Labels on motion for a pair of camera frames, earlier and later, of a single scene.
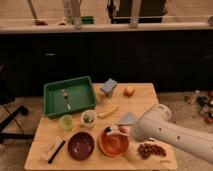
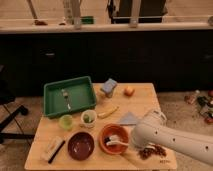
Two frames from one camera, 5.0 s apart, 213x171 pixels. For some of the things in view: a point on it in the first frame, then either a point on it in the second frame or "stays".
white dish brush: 111,130 to 114,141
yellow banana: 108,112 stays
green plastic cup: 66,122 stays
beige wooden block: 54,145 stays
